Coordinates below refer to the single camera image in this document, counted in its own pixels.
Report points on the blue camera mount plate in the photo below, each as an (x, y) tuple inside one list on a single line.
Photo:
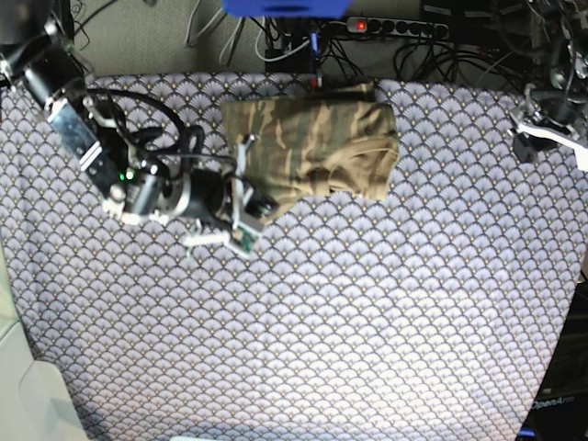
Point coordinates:
[(286, 8)]

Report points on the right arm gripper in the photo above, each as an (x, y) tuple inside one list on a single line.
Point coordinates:
[(227, 207)]

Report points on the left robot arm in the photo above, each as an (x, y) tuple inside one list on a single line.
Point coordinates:
[(559, 46)]

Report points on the white plastic bin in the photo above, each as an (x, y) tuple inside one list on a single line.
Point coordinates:
[(35, 403)]

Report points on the black power strip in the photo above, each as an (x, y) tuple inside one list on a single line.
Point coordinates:
[(386, 27)]

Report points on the red and black clamp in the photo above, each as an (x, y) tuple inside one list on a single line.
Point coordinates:
[(316, 82)]

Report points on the purple fan-pattern tablecloth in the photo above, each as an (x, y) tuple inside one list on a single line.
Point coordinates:
[(431, 315)]

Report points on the camouflage T-shirt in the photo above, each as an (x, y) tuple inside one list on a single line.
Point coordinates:
[(338, 140)]

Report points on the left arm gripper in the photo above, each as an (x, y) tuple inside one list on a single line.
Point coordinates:
[(547, 119)]

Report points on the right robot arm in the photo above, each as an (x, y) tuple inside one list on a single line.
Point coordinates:
[(137, 184)]

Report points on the black OpenArm box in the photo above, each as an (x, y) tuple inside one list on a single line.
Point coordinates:
[(559, 411)]

